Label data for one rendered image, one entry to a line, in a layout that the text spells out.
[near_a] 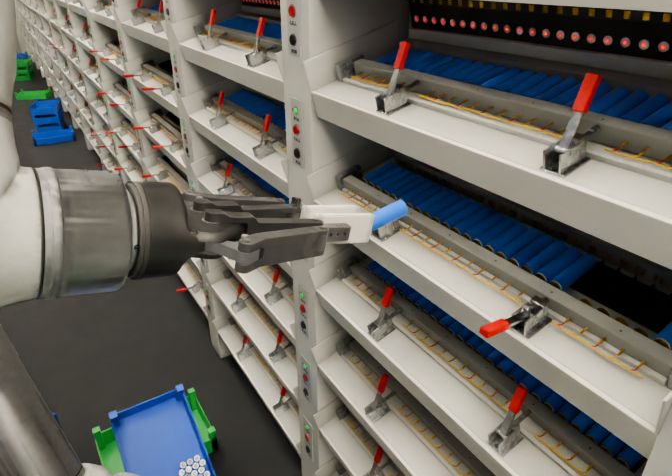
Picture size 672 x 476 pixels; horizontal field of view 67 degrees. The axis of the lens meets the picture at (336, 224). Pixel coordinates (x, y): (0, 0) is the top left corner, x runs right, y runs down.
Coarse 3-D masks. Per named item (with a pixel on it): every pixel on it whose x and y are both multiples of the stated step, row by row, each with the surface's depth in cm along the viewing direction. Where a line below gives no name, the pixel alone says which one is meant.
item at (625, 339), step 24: (360, 192) 85; (408, 216) 76; (456, 240) 69; (456, 264) 67; (480, 264) 66; (504, 264) 63; (504, 288) 61; (528, 288) 59; (552, 288) 58; (576, 312) 55; (600, 312) 54; (600, 336) 53; (624, 336) 51; (648, 360) 49
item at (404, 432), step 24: (336, 336) 107; (336, 360) 107; (360, 360) 104; (336, 384) 102; (360, 384) 101; (384, 384) 92; (360, 408) 97; (384, 408) 94; (408, 408) 94; (384, 432) 91; (408, 432) 90; (432, 432) 89; (408, 456) 87; (432, 456) 86; (456, 456) 85
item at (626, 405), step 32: (352, 160) 91; (384, 160) 95; (320, 192) 90; (384, 256) 76; (416, 256) 72; (448, 256) 70; (416, 288) 72; (448, 288) 65; (480, 288) 64; (480, 320) 61; (512, 352) 58; (544, 352) 54; (576, 352) 53; (608, 352) 52; (576, 384) 51; (608, 384) 50; (640, 384) 49; (608, 416) 49; (640, 416) 46; (640, 448) 48
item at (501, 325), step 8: (528, 312) 56; (496, 320) 54; (504, 320) 54; (512, 320) 55; (520, 320) 55; (480, 328) 53; (488, 328) 53; (496, 328) 53; (504, 328) 54; (488, 336) 52
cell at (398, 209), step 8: (400, 200) 54; (384, 208) 53; (392, 208) 53; (400, 208) 54; (376, 216) 53; (384, 216) 53; (392, 216) 53; (400, 216) 54; (376, 224) 52; (384, 224) 53
